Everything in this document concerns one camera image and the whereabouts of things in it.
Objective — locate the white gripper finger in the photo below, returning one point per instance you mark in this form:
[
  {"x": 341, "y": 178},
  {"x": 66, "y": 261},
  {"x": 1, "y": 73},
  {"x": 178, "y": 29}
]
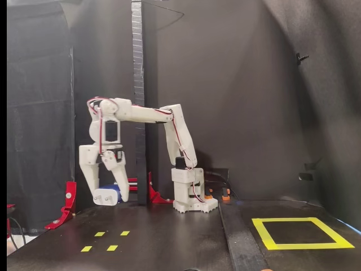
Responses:
[
  {"x": 91, "y": 178},
  {"x": 121, "y": 180}
]

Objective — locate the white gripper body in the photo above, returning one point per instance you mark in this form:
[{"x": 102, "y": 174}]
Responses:
[{"x": 89, "y": 154}]

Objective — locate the blue and white charger plug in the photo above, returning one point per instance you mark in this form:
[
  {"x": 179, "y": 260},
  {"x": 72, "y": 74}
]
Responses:
[{"x": 105, "y": 197}]

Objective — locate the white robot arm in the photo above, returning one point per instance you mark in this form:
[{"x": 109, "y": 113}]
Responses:
[{"x": 183, "y": 132}]

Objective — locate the red screw clamp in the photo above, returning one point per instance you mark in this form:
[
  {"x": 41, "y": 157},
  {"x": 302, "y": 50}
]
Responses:
[{"x": 132, "y": 179}]

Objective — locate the small yellow tape marker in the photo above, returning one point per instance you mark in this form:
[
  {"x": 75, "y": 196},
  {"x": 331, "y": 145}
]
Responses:
[
  {"x": 125, "y": 233},
  {"x": 86, "y": 249},
  {"x": 99, "y": 234},
  {"x": 112, "y": 248}
]

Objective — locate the black mesh curtain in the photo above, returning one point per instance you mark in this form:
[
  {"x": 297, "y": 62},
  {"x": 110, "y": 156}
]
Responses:
[{"x": 39, "y": 113}]

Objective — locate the blue tape piece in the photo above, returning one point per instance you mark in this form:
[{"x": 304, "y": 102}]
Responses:
[{"x": 239, "y": 202}]

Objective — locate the black backdrop cloth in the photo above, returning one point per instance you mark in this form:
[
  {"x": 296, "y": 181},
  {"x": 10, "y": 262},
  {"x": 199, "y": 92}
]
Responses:
[{"x": 253, "y": 98}]

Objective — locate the black tape patch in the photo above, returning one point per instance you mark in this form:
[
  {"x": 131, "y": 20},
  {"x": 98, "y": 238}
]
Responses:
[{"x": 306, "y": 176}]

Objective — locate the yellow tape square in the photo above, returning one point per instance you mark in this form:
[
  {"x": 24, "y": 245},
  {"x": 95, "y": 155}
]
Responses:
[{"x": 296, "y": 246}]

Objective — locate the small black clip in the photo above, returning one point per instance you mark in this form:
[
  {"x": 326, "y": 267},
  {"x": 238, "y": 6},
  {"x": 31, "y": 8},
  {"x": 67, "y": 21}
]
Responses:
[{"x": 299, "y": 58}]

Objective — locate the red angled metal bracket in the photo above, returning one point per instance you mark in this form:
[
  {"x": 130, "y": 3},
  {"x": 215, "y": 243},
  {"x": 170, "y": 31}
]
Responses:
[{"x": 70, "y": 197}]

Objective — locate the red triangular metal bracket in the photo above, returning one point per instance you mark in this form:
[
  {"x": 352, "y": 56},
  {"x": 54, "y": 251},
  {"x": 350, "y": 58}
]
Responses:
[{"x": 153, "y": 194}]

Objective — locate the tall black foam post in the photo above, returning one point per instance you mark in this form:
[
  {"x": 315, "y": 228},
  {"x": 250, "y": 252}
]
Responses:
[{"x": 138, "y": 70}]

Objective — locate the dark grey flat rail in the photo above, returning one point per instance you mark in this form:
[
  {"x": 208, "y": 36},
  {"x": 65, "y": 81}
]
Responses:
[{"x": 239, "y": 248}]

